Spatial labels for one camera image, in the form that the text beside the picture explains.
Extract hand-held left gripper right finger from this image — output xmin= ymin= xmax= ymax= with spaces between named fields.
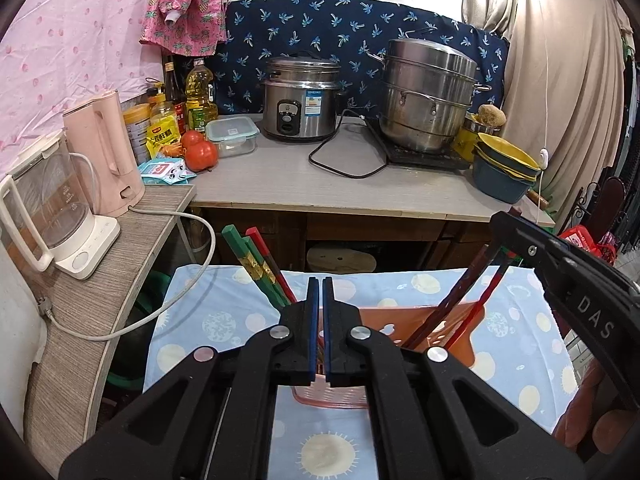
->
xmin=322 ymin=276 xmax=596 ymax=480

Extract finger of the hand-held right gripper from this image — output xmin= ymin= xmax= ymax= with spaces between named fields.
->
xmin=490 ymin=210 xmax=567 ymax=282

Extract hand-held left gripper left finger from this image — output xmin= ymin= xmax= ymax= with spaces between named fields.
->
xmin=59 ymin=276 xmax=321 ymax=480

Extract green chopstick gold band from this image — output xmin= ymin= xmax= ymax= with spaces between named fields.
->
xmin=240 ymin=235 xmax=293 ymax=307

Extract orange plastic basket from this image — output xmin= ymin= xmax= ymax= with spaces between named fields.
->
xmin=292 ymin=300 xmax=487 ymax=411

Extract red chopstick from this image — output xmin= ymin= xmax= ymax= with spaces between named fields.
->
xmin=442 ymin=255 xmax=517 ymax=351
xmin=245 ymin=226 xmax=299 ymax=304

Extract dark maroon chopstick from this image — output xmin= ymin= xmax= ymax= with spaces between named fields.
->
xmin=402 ymin=245 xmax=497 ymax=351

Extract green and red chopsticks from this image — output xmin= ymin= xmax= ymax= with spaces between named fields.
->
xmin=221 ymin=225 xmax=288 ymax=308

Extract person's right hand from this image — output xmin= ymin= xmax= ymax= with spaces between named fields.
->
xmin=552 ymin=359 xmax=632 ymax=462

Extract red plastic bag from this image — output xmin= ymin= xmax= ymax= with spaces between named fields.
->
xmin=557 ymin=225 xmax=618 ymax=266

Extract blue basin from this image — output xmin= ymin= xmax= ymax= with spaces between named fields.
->
xmin=471 ymin=152 xmax=538 ymax=206

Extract round wooden stool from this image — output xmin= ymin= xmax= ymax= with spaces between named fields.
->
xmin=306 ymin=245 xmax=378 ymax=273

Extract blue dotted tablecloth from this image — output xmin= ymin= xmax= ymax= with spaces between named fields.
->
xmin=142 ymin=264 xmax=583 ymax=480

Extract yellow basin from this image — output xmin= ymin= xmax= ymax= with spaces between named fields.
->
xmin=475 ymin=132 xmax=543 ymax=181

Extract dark maroon chair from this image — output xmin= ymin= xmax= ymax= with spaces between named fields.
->
xmin=572 ymin=177 xmax=628 ymax=261

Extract yellow container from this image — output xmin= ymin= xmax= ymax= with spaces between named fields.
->
xmin=456 ymin=127 xmax=481 ymax=162

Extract black induction cooker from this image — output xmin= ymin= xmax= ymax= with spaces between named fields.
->
xmin=367 ymin=117 xmax=473 ymax=171

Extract loofah sponge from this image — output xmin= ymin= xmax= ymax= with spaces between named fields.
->
xmin=472 ymin=104 xmax=507 ymax=128

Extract hanging dark clothes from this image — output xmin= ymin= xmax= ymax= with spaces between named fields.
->
xmin=612 ymin=30 xmax=640 ymax=261

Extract grey top counter table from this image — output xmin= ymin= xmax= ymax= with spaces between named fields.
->
xmin=190 ymin=110 xmax=557 ymax=271

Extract beige curtain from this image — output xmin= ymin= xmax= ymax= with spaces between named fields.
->
xmin=462 ymin=0 xmax=636 ymax=231

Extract steel steamer pot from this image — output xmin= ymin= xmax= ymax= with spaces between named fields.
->
xmin=365 ymin=37 xmax=493 ymax=155

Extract clear food container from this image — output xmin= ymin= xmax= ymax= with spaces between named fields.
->
xmin=205 ymin=116 xmax=260 ymax=157

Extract blue wipes packet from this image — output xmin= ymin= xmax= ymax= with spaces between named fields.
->
xmin=137 ymin=158 xmax=197 ymax=187

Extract wood grain side shelf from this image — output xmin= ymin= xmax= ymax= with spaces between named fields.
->
xmin=25 ymin=182 xmax=198 ymax=478

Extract steel rice cooker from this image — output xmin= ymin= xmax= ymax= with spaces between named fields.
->
xmin=257 ymin=51 xmax=343 ymax=142

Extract yellow snack packet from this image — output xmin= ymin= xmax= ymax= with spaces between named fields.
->
xmin=147 ymin=115 xmax=188 ymax=158

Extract milk powder can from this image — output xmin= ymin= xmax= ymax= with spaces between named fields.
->
xmin=122 ymin=104 xmax=153 ymax=166

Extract cooking oil bottle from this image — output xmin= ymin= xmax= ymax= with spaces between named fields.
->
xmin=185 ymin=57 xmax=218 ymax=131

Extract clear jar yellow contents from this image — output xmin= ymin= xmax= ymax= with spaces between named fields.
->
xmin=146 ymin=87 xmax=176 ymax=125

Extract pink electric kettle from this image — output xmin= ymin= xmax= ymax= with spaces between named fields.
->
xmin=62 ymin=89 xmax=147 ymax=218

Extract dark soy sauce bottle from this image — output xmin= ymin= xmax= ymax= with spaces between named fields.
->
xmin=164 ymin=54 xmax=188 ymax=131

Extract navy leaf print cloth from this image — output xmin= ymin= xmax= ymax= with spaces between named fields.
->
xmin=205 ymin=0 xmax=511 ymax=116

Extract white glass kettle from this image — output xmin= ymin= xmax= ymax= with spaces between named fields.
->
xmin=0 ymin=130 xmax=122 ymax=281

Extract pink pineapple print garment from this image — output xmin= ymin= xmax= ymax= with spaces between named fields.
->
xmin=139 ymin=0 xmax=230 ymax=56

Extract pink dotted sheet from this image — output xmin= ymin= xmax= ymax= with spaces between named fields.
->
xmin=0 ymin=0 xmax=171 ymax=176

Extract white cable with switch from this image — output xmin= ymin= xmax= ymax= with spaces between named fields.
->
xmin=530 ymin=60 xmax=553 ymax=226

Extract black power cable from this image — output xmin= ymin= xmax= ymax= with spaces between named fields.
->
xmin=308 ymin=109 xmax=388 ymax=179

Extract white kettle cable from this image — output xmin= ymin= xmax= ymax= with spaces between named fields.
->
xmin=37 ymin=205 xmax=217 ymax=343

